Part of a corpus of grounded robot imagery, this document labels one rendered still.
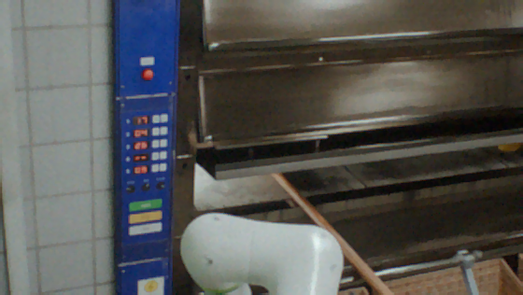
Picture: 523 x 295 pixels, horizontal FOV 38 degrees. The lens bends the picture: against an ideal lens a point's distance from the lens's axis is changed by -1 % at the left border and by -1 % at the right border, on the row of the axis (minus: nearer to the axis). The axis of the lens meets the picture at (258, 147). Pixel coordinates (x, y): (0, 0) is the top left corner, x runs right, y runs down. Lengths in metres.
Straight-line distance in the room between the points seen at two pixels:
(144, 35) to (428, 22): 0.84
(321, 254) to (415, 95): 1.13
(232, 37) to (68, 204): 0.62
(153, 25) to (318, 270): 0.85
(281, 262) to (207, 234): 0.13
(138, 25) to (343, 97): 0.67
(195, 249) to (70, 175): 0.79
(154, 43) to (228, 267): 0.77
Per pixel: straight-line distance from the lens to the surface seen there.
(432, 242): 2.68
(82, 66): 1.92
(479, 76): 2.49
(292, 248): 1.29
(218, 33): 1.97
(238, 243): 1.30
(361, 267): 2.05
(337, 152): 2.11
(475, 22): 2.37
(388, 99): 2.30
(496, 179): 2.73
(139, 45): 1.90
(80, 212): 2.10
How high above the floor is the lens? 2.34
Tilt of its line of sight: 26 degrees down
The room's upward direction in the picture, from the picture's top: 5 degrees clockwise
